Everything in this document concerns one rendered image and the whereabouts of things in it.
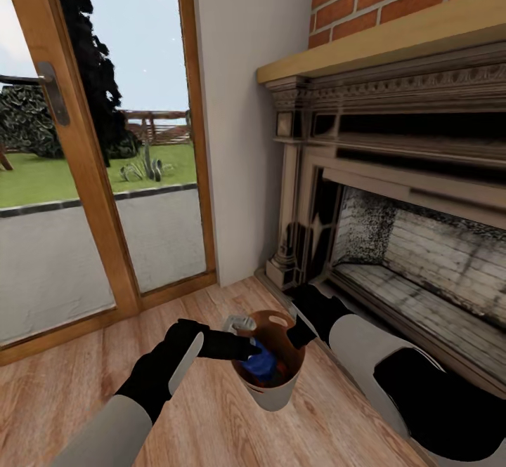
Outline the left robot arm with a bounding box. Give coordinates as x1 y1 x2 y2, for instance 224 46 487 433
46 315 262 467

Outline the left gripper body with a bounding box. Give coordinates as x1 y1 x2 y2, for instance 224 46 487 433
213 331 250 362

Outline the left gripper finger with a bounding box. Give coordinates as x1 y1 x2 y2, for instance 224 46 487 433
248 344 262 356

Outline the trash can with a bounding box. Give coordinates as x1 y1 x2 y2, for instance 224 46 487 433
231 309 306 412

